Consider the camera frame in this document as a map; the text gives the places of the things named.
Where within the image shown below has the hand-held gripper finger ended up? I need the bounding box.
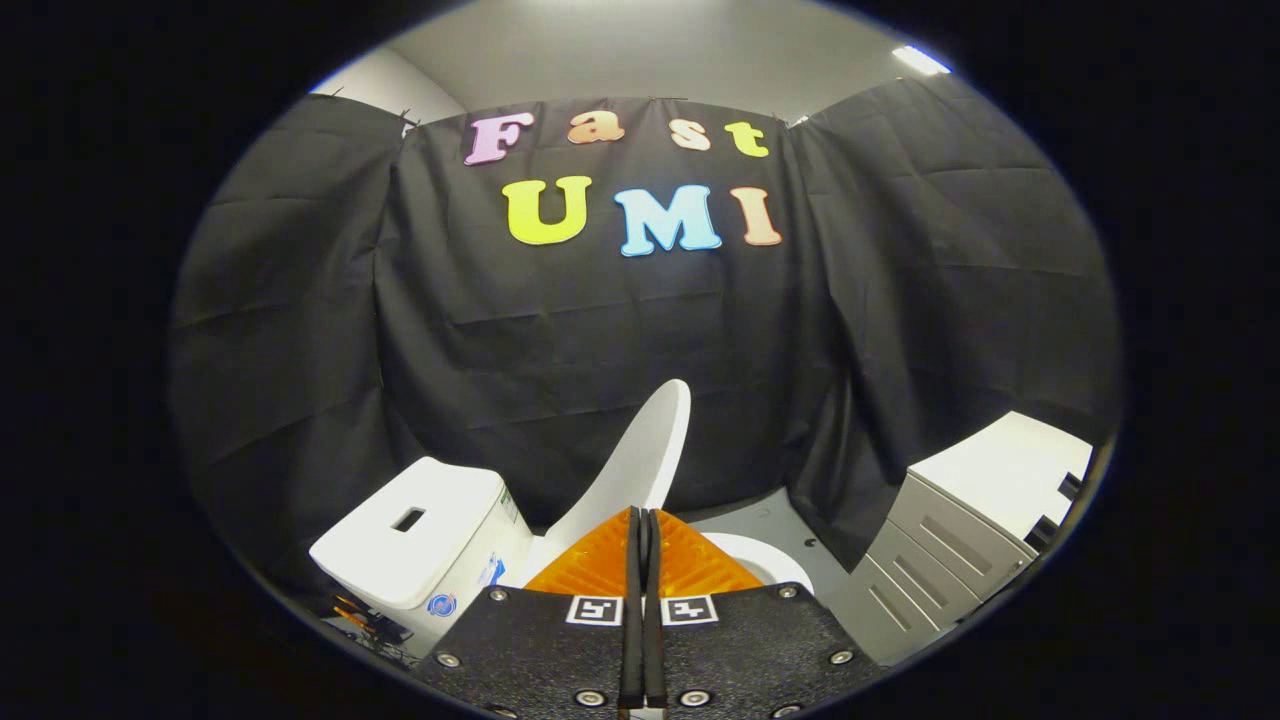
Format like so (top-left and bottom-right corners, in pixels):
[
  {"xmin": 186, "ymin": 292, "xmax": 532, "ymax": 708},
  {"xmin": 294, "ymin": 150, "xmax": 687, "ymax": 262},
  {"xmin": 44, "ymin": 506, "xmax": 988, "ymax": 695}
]
[
  {"xmin": 415, "ymin": 507, "xmax": 646, "ymax": 716},
  {"xmin": 645, "ymin": 507, "xmax": 886, "ymax": 716}
]

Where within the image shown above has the white toilet tank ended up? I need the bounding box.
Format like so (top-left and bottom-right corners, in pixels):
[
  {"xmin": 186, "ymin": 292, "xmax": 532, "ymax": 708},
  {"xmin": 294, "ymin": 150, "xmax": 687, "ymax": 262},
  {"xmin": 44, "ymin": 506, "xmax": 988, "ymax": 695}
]
[{"xmin": 308, "ymin": 457, "xmax": 533, "ymax": 656}]

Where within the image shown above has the black backdrop cloth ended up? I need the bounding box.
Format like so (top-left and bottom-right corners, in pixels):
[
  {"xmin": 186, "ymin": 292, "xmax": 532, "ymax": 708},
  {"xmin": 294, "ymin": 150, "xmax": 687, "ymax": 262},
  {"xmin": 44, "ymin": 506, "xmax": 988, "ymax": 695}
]
[{"xmin": 170, "ymin": 75, "xmax": 1121, "ymax": 601}]

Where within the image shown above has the white cabinet with grey drawers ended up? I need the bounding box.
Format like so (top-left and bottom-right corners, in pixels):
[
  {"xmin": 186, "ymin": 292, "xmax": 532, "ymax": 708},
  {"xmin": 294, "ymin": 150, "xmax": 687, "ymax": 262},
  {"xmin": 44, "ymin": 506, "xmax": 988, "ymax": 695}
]
[{"xmin": 825, "ymin": 410, "xmax": 1094, "ymax": 666}]

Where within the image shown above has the small rectangular ceiling light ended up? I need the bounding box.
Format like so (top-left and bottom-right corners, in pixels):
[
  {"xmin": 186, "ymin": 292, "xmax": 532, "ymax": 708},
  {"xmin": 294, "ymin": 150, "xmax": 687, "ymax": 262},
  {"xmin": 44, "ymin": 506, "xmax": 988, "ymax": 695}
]
[{"xmin": 893, "ymin": 45, "xmax": 951, "ymax": 77}]

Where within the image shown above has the orange and black cable bundle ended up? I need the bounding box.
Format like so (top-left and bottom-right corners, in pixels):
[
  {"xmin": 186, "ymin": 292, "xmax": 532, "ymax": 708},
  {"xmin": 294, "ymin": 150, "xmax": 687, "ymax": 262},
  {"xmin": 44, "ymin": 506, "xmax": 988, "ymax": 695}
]
[{"xmin": 320, "ymin": 590, "xmax": 421, "ymax": 663}]

